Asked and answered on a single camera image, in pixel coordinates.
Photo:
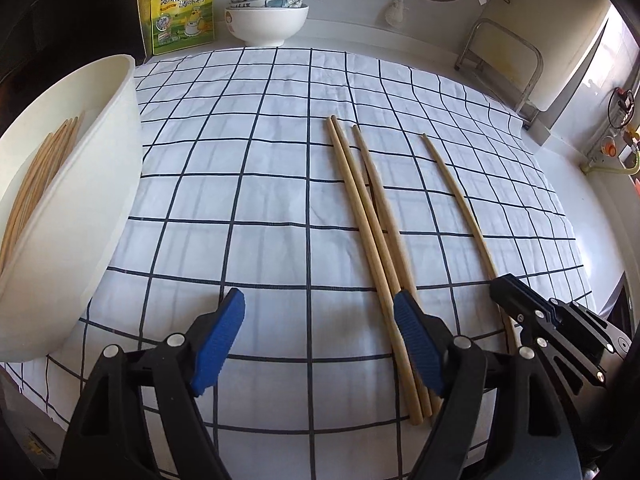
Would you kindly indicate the white checkered cloth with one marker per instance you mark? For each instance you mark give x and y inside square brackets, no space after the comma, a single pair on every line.
[250,160]

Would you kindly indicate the white cutting board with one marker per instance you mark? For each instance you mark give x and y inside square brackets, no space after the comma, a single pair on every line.
[565,45]

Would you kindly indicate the white plastic basin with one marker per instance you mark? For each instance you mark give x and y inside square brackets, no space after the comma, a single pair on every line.
[100,185]

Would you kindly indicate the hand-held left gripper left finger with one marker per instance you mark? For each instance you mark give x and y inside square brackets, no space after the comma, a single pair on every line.
[220,345]

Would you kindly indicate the blue patterned bowl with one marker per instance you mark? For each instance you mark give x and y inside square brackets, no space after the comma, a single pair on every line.
[280,2]

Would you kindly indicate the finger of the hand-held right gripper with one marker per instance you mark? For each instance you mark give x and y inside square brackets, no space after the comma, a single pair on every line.
[530,332]
[575,317]

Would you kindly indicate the yellow seasoning pouch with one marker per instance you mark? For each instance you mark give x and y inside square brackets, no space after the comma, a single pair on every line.
[182,15]

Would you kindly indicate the white cartoon bowl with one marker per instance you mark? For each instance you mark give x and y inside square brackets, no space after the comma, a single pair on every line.
[265,27]

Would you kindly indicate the wooden chopstick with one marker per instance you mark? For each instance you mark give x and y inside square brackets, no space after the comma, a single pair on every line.
[375,180]
[358,187]
[465,207]
[349,185]

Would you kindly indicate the pile of wooden chopsticks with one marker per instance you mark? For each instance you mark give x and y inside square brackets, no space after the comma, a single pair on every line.
[45,160]

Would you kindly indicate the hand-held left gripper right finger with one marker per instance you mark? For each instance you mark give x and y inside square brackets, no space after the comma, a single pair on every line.
[417,345]

